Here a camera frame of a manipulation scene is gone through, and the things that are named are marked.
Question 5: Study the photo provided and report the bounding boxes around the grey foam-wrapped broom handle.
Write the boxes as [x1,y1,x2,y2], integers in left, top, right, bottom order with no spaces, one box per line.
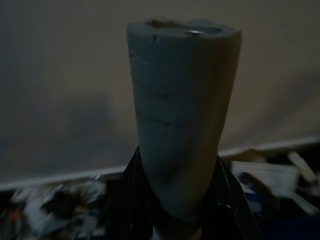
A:
[126,16,243,240]

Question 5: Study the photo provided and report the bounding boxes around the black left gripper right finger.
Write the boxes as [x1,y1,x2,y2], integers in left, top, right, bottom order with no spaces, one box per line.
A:
[199,152,264,240]

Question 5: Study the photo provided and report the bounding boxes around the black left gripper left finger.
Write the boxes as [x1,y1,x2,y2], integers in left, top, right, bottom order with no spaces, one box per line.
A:
[107,144,161,240]

